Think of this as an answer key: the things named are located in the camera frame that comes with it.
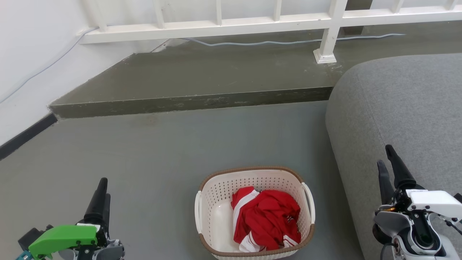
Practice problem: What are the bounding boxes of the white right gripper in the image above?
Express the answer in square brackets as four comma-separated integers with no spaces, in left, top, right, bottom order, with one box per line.
[377,145,462,221]

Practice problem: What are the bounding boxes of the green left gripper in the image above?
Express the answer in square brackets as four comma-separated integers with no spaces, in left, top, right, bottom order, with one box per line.
[16,177,111,260]

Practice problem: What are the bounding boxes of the white perforated laundry basket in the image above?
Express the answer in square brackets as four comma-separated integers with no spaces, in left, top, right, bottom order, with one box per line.
[195,166,316,260]

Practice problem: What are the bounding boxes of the grey fabric sofa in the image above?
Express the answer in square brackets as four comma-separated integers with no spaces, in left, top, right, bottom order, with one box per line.
[325,53,462,260]

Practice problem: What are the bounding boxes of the black baseboard strip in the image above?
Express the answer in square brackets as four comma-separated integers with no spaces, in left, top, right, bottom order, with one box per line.
[0,113,58,161]

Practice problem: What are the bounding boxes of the red white garment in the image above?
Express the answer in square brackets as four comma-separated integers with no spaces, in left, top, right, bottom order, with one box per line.
[231,186,302,253]

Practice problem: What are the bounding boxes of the grey concrete raised step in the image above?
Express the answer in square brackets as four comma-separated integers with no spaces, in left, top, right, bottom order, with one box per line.
[48,21,462,120]

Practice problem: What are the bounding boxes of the white wooden railing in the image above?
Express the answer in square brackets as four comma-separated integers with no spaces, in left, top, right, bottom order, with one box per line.
[79,0,462,65]

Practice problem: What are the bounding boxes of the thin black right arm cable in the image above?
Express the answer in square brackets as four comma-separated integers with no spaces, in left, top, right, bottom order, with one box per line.
[380,242,397,260]

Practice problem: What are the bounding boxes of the dark grey post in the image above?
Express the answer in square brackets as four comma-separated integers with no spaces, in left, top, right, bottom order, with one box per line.
[341,0,373,36]

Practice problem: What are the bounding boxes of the light grey floor cable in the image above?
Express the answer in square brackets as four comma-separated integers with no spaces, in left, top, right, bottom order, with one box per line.
[0,27,407,105]

